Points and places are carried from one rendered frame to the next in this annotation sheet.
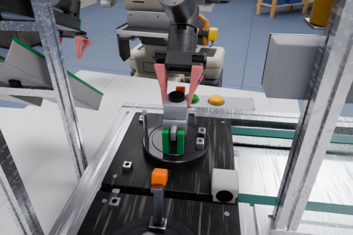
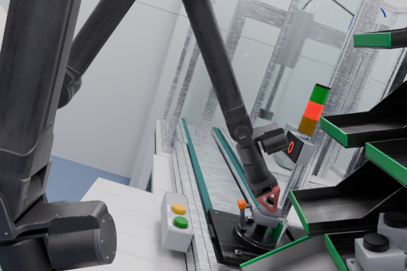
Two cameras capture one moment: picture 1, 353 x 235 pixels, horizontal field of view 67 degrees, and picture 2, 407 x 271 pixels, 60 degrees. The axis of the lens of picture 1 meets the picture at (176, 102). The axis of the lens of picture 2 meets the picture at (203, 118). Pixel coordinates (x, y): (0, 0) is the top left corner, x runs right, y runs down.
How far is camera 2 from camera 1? 1.22 m
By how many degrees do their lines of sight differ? 100
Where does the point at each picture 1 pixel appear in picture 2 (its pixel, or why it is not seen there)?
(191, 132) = (248, 225)
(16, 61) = not seen: hidden behind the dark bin
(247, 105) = (179, 196)
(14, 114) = not seen: outside the picture
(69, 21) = (307, 193)
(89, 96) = (269, 263)
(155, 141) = (269, 242)
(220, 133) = (231, 216)
